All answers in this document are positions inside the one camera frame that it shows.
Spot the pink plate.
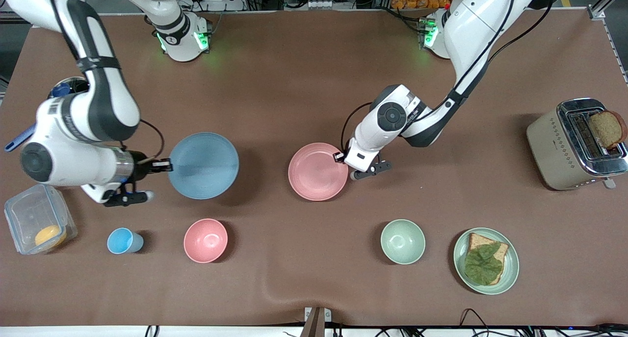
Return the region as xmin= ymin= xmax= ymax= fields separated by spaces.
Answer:
xmin=288 ymin=142 xmax=349 ymax=202

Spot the blue plate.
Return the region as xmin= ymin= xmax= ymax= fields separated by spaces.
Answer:
xmin=168 ymin=132 xmax=240 ymax=200

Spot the blue cup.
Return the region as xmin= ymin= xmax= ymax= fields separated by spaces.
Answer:
xmin=107 ymin=228 xmax=144 ymax=255

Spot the pink bowl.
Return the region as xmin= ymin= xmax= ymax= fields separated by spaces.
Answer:
xmin=183 ymin=218 xmax=229 ymax=264

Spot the green bowl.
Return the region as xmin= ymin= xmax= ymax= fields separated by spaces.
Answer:
xmin=381 ymin=219 xmax=426 ymax=265

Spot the yellow round food item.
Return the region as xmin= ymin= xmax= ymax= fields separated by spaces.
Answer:
xmin=34 ymin=225 xmax=67 ymax=249

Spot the clear plastic lidded container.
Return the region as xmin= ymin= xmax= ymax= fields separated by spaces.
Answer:
xmin=4 ymin=183 xmax=78 ymax=255

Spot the brown bread slice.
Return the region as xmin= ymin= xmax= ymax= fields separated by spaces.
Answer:
xmin=465 ymin=233 xmax=510 ymax=285

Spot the green lettuce leaf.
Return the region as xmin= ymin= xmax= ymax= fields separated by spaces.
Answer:
xmin=464 ymin=242 xmax=505 ymax=285

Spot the beige and chrome toaster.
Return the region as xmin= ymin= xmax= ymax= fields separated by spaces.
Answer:
xmin=526 ymin=98 xmax=628 ymax=191

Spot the green plate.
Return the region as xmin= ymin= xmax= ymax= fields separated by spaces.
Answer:
xmin=453 ymin=228 xmax=520 ymax=295

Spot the brown toast slice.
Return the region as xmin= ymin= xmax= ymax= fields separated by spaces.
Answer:
xmin=588 ymin=110 xmax=628 ymax=150

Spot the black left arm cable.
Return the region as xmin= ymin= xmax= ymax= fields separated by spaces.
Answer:
xmin=340 ymin=0 xmax=555 ymax=151

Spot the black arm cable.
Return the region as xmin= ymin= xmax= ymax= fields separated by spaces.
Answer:
xmin=45 ymin=0 xmax=166 ymax=163
xmin=340 ymin=0 xmax=555 ymax=151

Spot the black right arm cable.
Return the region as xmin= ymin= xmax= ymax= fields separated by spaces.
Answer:
xmin=45 ymin=0 xmax=166 ymax=163

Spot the black pan with blue handle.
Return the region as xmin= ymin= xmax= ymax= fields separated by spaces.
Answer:
xmin=5 ymin=76 xmax=91 ymax=153

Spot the metal table edge bracket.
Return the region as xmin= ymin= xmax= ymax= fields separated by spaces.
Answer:
xmin=304 ymin=307 xmax=332 ymax=337

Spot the black floor cable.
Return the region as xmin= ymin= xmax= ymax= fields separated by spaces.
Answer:
xmin=459 ymin=308 xmax=492 ymax=337

